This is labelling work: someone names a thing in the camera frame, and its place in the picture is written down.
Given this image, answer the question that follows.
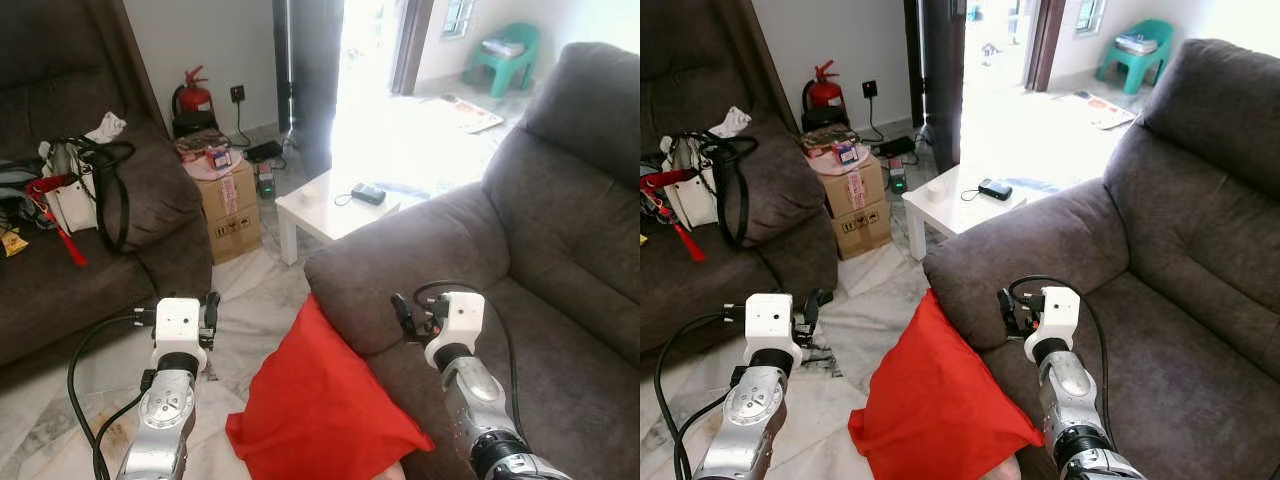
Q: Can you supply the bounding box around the black bag strap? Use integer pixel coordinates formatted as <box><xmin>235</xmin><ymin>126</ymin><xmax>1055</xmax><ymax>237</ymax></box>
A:
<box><xmin>74</xmin><ymin>137</ymin><xmax>137</xmax><ymax>254</ymax></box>
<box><xmin>698</xmin><ymin>131</ymin><xmax>762</xmax><ymax>251</ymax></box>

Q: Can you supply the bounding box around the brown cardboard box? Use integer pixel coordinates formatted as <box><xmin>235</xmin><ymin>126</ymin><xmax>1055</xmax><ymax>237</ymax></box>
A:
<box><xmin>194</xmin><ymin>160</ymin><xmax>264</xmax><ymax>266</ymax></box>
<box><xmin>822</xmin><ymin>155</ymin><xmax>894</xmax><ymax>261</ymax></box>

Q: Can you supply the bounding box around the green plastic chair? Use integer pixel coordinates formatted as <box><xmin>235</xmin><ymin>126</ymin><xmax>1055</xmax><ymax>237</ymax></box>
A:
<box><xmin>461</xmin><ymin>22</ymin><xmax>542</xmax><ymax>99</ymax></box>
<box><xmin>1096</xmin><ymin>18</ymin><xmax>1177</xmax><ymax>96</ymax></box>

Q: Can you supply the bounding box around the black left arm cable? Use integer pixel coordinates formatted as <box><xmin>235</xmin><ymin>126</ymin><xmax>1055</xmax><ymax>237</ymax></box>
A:
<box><xmin>66</xmin><ymin>312</ymin><xmax>161</xmax><ymax>480</ymax></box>
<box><xmin>654</xmin><ymin>312</ymin><xmax>746</xmax><ymax>480</ymax></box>

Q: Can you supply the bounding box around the floral patterned tin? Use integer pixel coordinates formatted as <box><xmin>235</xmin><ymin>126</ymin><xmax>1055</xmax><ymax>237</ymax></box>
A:
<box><xmin>802</xmin><ymin>124</ymin><xmax>861</xmax><ymax>156</ymax></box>
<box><xmin>175</xmin><ymin>129</ymin><xmax>233</xmax><ymax>161</ymax></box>

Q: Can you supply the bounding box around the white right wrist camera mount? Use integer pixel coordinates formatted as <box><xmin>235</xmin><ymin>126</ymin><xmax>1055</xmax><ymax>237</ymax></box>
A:
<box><xmin>1024</xmin><ymin>287</ymin><xmax>1082</xmax><ymax>363</ymax></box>
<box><xmin>424</xmin><ymin>292</ymin><xmax>487</xmax><ymax>369</ymax></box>

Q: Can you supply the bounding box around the dark brown fabric sofa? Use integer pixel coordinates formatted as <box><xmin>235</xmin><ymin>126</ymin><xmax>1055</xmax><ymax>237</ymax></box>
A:
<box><xmin>640</xmin><ymin>0</ymin><xmax>839</xmax><ymax>353</ymax></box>
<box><xmin>0</xmin><ymin>0</ymin><xmax>214</xmax><ymax>367</ymax></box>

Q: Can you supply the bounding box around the grey backpack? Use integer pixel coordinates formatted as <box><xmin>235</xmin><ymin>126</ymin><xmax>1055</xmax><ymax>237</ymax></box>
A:
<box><xmin>0</xmin><ymin>160</ymin><xmax>47</xmax><ymax>227</ymax></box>

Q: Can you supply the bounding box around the red fire extinguisher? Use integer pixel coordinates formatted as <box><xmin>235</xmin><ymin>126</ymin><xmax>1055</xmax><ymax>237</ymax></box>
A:
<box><xmin>801</xmin><ymin>60</ymin><xmax>850</xmax><ymax>132</ymax></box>
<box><xmin>171</xmin><ymin>66</ymin><xmax>217</xmax><ymax>138</ymax></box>

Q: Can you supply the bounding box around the brown door frame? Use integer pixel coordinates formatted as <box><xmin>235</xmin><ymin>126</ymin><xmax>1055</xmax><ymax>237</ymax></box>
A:
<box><xmin>389</xmin><ymin>0</ymin><xmax>437</xmax><ymax>97</ymax></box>
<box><xmin>1022</xmin><ymin>0</ymin><xmax>1070</xmax><ymax>94</ymax></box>

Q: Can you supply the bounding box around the white bag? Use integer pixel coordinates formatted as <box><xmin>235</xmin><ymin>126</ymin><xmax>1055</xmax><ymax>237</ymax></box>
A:
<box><xmin>38</xmin><ymin>138</ymin><xmax>102</xmax><ymax>235</ymax></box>
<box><xmin>664</xmin><ymin>134</ymin><xmax>727</xmax><ymax>230</ymax></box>

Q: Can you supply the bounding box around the white side table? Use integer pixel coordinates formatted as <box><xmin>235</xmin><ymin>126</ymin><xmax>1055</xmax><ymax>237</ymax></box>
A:
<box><xmin>902</xmin><ymin>163</ymin><xmax>1027</xmax><ymax>262</ymax></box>
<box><xmin>275</xmin><ymin>168</ymin><xmax>402</xmax><ymax>266</ymax></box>

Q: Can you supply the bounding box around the red pillow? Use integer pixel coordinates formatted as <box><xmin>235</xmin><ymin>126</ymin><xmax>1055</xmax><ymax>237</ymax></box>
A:
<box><xmin>848</xmin><ymin>288</ymin><xmax>1047</xmax><ymax>480</ymax></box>
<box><xmin>226</xmin><ymin>292</ymin><xmax>437</xmax><ymax>480</ymax></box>

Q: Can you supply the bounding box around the red item with tassel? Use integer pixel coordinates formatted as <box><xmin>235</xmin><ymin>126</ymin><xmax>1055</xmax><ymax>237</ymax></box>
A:
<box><xmin>640</xmin><ymin>167</ymin><xmax>708</xmax><ymax>264</ymax></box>
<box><xmin>24</xmin><ymin>172</ymin><xmax>90</xmax><ymax>269</ymax></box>

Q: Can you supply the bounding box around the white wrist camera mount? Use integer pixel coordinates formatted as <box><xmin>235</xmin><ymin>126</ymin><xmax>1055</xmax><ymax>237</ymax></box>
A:
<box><xmin>1024</xmin><ymin>287</ymin><xmax>1082</xmax><ymax>363</ymax></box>
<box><xmin>424</xmin><ymin>292</ymin><xmax>487</xmax><ymax>369</ymax></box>
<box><xmin>152</xmin><ymin>297</ymin><xmax>208</xmax><ymax>353</ymax></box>
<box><xmin>742</xmin><ymin>293</ymin><xmax>801</xmax><ymax>366</ymax></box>

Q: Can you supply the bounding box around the crumpled white cloth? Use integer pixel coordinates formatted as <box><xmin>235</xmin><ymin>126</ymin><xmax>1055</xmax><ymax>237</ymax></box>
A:
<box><xmin>709</xmin><ymin>105</ymin><xmax>754</xmax><ymax>140</ymax></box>
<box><xmin>85</xmin><ymin>111</ymin><xmax>129</xmax><ymax>144</ymax></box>

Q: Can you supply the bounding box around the pink cloth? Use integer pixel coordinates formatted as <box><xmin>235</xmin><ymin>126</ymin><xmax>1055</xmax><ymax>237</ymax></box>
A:
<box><xmin>810</xmin><ymin>145</ymin><xmax>876</xmax><ymax>177</ymax></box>
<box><xmin>184</xmin><ymin>150</ymin><xmax>248</xmax><ymax>182</ymax></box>

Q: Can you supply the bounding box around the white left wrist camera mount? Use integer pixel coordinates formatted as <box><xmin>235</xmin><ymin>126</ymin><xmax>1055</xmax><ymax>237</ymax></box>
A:
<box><xmin>742</xmin><ymin>293</ymin><xmax>801</xmax><ymax>366</ymax></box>
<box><xmin>152</xmin><ymin>297</ymin><xmax>208</xmax><ymax>353</ymax></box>

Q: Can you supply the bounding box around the brown two-seat fabric sofa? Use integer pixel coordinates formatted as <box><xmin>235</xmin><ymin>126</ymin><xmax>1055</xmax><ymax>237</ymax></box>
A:
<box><xmin>303</xmin><ymin>42</ymin><xmax>641</xmax><ymax>480</ymax></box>
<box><xmin>922</xmin><ymin>38</ymin><xmax>1280</xmax><ymax>480</ymax></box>

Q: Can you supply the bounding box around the dark brown door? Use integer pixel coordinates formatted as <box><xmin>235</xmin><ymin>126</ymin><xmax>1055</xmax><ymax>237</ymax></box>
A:
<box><xmin>272</xmin><ymin>0</ymin><xmax>347</xmax><ymax>177</ymax></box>
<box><xmin>904</xmin><ymin>0</ymin><xmax>967</xmax><ymax>172</ymax></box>

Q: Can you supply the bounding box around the patterned floor mat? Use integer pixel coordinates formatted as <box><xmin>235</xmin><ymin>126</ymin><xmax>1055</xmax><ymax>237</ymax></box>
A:
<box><xmin>1070</xmin><ymin>90</ymin><xmax>1140</xmax><ymax>131</ymax></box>
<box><xmin>438</xmin><ymin>94</ymin><xmax>505</xmax><ymax>135</ymax></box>

